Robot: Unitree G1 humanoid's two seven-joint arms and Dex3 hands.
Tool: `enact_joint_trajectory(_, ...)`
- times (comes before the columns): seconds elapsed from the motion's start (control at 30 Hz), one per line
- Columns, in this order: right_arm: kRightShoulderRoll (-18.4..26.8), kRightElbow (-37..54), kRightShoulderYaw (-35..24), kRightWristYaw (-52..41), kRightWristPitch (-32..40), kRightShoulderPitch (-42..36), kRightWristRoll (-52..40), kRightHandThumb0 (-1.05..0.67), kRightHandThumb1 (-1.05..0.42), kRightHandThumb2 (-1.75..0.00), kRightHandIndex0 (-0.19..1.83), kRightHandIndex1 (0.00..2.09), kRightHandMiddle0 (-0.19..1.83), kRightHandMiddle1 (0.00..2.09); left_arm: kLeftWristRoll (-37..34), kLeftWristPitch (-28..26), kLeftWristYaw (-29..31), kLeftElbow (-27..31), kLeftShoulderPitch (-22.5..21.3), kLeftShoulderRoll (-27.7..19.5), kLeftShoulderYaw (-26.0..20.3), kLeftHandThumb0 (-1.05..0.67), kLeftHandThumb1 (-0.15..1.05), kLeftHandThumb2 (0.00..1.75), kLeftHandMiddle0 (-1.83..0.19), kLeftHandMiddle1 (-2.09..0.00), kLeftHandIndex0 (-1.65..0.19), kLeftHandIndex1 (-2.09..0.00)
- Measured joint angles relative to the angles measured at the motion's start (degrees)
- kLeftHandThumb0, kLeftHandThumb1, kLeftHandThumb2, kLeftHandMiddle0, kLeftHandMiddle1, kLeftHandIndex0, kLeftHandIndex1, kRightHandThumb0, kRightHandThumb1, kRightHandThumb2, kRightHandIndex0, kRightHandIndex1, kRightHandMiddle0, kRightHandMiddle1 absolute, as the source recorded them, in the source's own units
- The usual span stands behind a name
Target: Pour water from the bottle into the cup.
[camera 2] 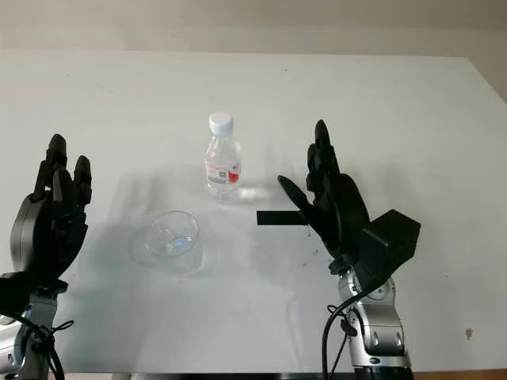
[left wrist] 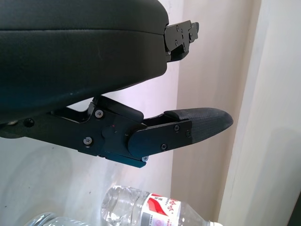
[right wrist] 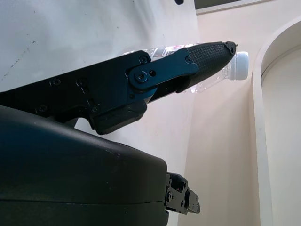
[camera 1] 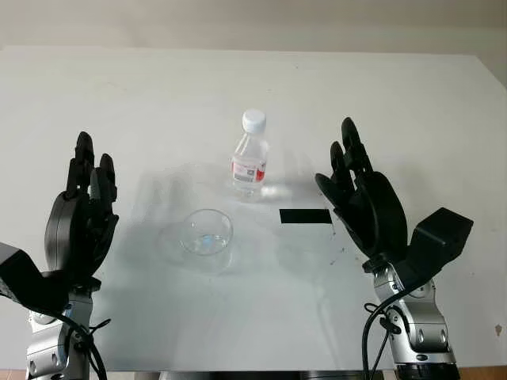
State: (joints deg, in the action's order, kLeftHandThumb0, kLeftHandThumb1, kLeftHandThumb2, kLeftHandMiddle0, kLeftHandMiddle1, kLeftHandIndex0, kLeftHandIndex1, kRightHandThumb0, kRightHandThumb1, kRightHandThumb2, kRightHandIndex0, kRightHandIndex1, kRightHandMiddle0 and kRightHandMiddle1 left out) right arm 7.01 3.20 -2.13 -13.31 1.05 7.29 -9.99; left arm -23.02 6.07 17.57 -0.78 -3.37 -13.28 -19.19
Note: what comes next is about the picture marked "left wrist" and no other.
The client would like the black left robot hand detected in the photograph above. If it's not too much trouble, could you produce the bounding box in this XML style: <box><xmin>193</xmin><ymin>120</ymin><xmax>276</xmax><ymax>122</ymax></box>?
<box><xmin>0</xmin><ymin>0</ymin><xmax>234</xmax><ymax>170</ymax></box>

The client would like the clear water bottle red label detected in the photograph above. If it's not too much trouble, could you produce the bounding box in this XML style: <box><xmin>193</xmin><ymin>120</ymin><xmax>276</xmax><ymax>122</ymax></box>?
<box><xmin>101</xmin><ymin>185</ymin><xmax>221</xmax><ymax>226</ymax></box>

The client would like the clear glass bowl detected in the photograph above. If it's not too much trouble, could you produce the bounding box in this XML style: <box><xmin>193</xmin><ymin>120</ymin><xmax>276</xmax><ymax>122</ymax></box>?
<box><xmin>23</xmin><ymin>211</ymin><xmax>95</xmax><ymax>226</ymax></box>

